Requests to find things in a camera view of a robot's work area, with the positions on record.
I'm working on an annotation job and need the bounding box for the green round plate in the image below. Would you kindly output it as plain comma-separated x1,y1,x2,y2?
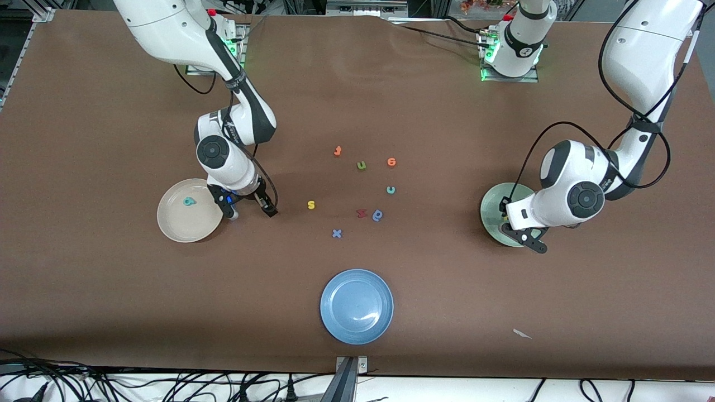
480,183,546,248

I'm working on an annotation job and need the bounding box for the beige round plate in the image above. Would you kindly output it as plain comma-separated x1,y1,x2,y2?
156,178,225,243

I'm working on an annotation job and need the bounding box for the blue round plate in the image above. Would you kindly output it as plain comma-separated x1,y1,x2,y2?
320,269,394,345

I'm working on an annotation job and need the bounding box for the brown table cover sheet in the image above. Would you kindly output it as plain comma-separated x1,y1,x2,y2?
0,10,715,381

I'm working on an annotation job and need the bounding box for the orange flower decoration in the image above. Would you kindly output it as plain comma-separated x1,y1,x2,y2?
461,0,506,15

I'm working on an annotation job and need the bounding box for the grey device box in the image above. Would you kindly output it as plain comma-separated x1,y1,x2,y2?
326,0,408,16

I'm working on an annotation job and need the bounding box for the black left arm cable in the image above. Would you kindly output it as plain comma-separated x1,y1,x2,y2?
509,0,706,202

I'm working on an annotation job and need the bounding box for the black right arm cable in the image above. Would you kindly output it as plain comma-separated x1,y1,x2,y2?
173,63,279,204

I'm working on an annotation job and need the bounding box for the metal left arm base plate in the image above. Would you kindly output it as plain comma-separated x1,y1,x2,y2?
478,25,540,84

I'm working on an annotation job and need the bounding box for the black cable to arm base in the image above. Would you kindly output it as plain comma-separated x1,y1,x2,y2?
388,16,489,49

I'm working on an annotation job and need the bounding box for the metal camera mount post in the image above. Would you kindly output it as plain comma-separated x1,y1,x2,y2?
334,356,368,402

